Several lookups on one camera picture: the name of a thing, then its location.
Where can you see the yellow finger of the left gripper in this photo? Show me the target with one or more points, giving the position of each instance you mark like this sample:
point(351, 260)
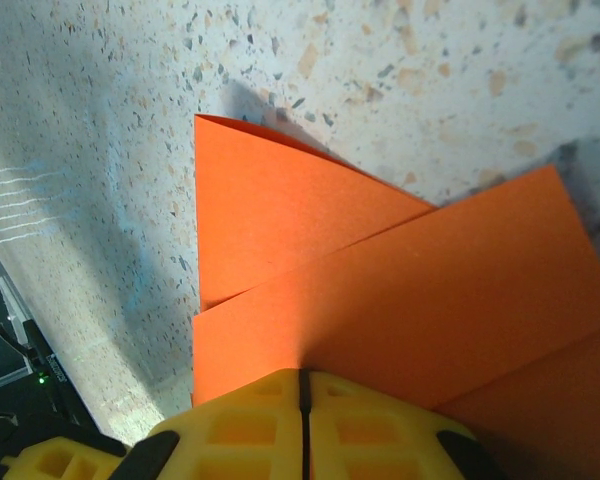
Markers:
point(25, 462)

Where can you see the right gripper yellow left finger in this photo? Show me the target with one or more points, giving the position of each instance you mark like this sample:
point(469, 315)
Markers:
point(240, 445)

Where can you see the orange paper sheet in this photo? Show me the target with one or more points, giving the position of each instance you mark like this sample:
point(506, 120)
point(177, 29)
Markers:
point(380, 275)

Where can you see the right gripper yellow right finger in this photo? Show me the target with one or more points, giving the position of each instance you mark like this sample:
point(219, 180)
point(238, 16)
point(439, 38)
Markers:
point(375, 445)

